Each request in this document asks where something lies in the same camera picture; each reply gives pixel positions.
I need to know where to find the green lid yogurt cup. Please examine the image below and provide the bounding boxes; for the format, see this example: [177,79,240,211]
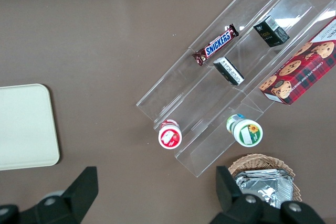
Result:
[226,113,264,147]

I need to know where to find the light wicker basket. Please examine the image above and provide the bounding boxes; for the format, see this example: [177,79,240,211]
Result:
[227,155,302,210]

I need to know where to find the clear acrylic stepped shelf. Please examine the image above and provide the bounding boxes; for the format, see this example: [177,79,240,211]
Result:
[135,0,336,178]

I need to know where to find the red strawberry yogurt cup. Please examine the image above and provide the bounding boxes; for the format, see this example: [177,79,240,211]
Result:
[157,119,183,150]

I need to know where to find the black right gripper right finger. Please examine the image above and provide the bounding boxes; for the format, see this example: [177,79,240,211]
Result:
[209,165,326,224]

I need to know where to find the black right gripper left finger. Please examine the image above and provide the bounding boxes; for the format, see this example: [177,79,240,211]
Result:
[0,166,99,224]

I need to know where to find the small black carton box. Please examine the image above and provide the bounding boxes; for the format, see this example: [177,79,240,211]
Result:
[253,16,291,48]
[213,57,245,86]

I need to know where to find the stacked aluminium foil trays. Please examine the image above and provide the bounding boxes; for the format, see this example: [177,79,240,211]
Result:
[234,168,293,209]

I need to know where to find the beige rectangular tray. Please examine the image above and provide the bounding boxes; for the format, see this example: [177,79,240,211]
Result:
[0,83,60,172]

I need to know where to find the red tartan cookie box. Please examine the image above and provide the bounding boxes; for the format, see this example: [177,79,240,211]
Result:
[259,16,336,106]

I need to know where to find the Snickers chocolate bar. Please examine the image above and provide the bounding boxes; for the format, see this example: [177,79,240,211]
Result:
[192,23,240,67]

